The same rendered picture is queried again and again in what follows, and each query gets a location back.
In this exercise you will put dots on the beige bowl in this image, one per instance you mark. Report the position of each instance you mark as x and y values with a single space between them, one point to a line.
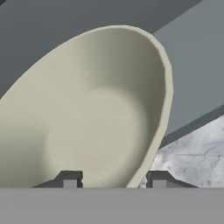
96 116

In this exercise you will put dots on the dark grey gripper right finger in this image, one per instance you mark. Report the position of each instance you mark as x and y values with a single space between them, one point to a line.
159 176

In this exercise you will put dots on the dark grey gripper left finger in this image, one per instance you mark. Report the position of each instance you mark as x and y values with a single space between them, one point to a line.
70 176

